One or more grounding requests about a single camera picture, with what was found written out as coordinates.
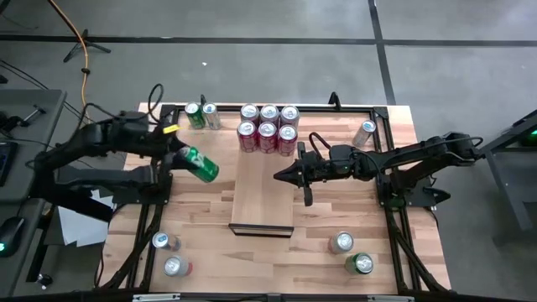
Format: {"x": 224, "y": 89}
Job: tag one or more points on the metal hand tool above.
{"x": 31, "y": 114}

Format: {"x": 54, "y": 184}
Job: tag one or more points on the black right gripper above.
{"x": 319, "y": 170}

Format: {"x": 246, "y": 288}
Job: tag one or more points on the white paper sheets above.
{"x": 79, "y": 224}

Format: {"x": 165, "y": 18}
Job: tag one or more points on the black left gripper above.
{"x": 161, "y": 142}

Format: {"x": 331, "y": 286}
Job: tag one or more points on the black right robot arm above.
{"x": 403, "y": 157}

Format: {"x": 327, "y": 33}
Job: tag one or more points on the black metal table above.
{"x": 509, "y": 203}

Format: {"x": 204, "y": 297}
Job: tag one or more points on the black diagonal beam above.
{"x": 71, "y": 205}

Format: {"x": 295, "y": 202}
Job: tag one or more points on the yellow tag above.
{"x": 170, "y": 128}

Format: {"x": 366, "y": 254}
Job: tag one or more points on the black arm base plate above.
{"x": 142, "y": 198}
{"x": 419, "y": 198}

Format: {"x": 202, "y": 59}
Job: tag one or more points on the slim silver blue can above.
{"x": 161, "y": 241}
{"x": 364, "y": 132}
{"x": 211, "y": 114}

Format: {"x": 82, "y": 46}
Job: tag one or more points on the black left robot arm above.
{"x": 105, "y": 134}

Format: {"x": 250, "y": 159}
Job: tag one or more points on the silver edge bracket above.
{"x": 390, "y": 298}
{"x": 156, "y": 297}

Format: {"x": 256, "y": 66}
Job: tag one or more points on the black aluminium table frame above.
{"x": 314, "y": 108}

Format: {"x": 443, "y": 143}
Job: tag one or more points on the black tripod stand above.
{"x": 85, "y": 42}

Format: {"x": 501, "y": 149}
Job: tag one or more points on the green soda can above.
{"x": 201, "y": 164}
{"x": 194, "y": 114}
{"x": 361, "y": 263}

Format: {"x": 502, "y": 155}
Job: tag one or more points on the red Coca-Cola can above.
{"x": 267, "y": 135}

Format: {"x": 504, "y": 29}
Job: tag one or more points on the grey side table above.
{"x": 25, "y": 268}
{"x": 52, "y": 98}

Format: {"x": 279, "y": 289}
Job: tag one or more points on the black frame bracket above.
{"x": 203, "y": 100}
{"x": 334, "y": 100}

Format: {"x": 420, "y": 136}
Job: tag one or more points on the black computer mouse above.
{"x": 10, "y": 235}

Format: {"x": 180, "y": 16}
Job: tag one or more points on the wooden shelf black metal frame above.
{"x": 262, "y": 197}

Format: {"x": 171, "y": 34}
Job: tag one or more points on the black knob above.
{"x": 44, "y": 279}

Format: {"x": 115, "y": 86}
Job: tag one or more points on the silver red soda can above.
{"x": 269, "y": 112}
{"x": 288, "y": 137}
{"x": 250, "y": 112}
{"x": 344, "y": 242}
{"x": 246, "y": 134}
{"x": 176, "y": 265}
{"x": 290, "y": 114}

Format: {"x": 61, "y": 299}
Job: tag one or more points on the dark keyboard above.
{"x": 4, "y": 161}

